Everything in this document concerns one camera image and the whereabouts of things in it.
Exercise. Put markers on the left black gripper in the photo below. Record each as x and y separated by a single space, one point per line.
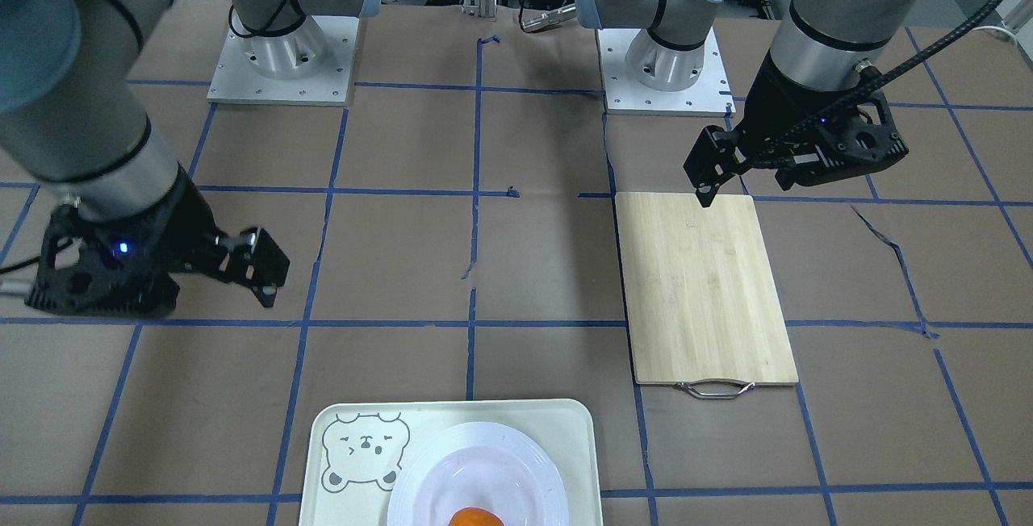
776 110

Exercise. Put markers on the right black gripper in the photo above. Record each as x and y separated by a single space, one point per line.
179 223

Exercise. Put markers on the white round plate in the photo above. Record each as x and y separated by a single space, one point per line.
484 466

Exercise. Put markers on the orange fruit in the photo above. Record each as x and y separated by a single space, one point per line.
475 516

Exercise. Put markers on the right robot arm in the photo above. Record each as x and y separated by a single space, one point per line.
129 216

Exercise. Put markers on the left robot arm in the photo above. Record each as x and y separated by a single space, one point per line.
816 45

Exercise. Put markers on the cream bear tray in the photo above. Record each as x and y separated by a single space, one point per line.
357 451

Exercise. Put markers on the wooden cutting board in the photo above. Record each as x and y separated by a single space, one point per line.
701 301

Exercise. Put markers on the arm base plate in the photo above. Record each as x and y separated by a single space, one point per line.
666 74
312 66

